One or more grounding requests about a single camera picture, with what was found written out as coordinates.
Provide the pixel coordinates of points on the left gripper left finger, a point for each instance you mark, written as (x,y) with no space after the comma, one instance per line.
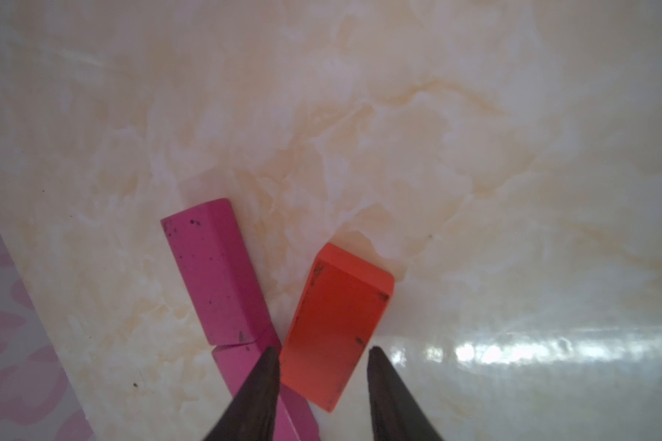
(251,415)

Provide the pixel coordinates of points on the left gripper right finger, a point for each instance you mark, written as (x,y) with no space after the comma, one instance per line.
(395,414)

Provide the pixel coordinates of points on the magenta block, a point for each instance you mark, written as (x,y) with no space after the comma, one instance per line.
(210,252)
(294,417)

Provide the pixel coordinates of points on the red block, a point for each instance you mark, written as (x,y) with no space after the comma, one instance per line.
(342,304)

